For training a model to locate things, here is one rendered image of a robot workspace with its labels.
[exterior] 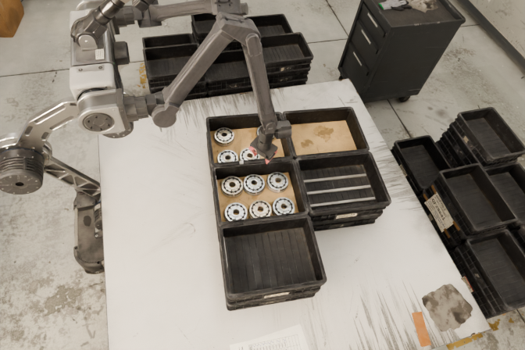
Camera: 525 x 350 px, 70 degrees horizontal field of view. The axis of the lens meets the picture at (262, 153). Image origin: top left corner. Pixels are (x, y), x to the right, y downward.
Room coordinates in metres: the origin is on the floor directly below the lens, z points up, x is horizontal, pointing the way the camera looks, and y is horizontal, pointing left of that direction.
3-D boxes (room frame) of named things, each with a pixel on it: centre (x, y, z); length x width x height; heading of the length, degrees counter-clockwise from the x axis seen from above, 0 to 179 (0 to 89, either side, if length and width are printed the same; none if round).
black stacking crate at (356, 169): (0.98, -0.39, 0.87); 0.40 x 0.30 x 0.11; 108
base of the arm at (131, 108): (0.77, 0.44, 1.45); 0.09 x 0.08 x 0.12; 24
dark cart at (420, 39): (2.62, -0.91, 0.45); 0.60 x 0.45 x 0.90; 114
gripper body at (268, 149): (0.93, 0.00, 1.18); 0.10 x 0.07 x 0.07; 63
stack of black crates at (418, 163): (1.62, -1.12, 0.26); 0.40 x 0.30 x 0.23; 24
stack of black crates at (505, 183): (1.42, -1.65, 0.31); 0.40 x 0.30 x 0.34; 24
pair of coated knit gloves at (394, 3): (2.64, -0.77, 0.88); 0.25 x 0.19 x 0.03; 114
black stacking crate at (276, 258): (0.57, -0.11, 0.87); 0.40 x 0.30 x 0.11; 108
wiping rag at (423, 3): (2.71, -0.99, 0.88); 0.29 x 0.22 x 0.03; 114
